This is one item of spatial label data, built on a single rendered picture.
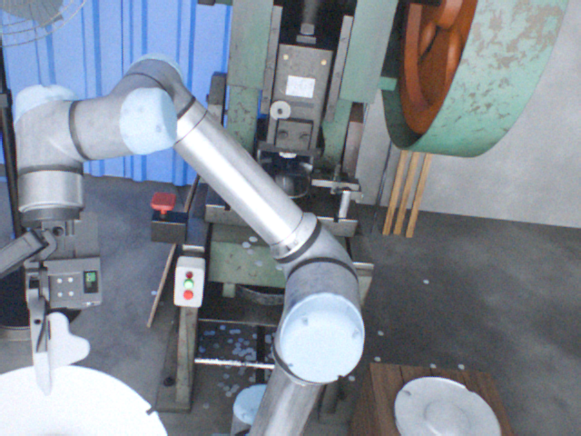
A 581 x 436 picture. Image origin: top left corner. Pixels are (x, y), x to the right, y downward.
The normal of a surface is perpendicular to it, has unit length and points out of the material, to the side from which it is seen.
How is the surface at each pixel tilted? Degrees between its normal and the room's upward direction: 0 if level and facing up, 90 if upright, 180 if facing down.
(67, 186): 52
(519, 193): 90
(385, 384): 0
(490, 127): 118
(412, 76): 35
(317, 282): 17
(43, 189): 47
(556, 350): 0
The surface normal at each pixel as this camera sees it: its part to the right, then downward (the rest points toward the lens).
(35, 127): -0.15, -0.14
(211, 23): 0.03, 0.55
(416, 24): -0.31, 0.04
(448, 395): 0.14, -0.83
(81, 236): 0.31, -0.18
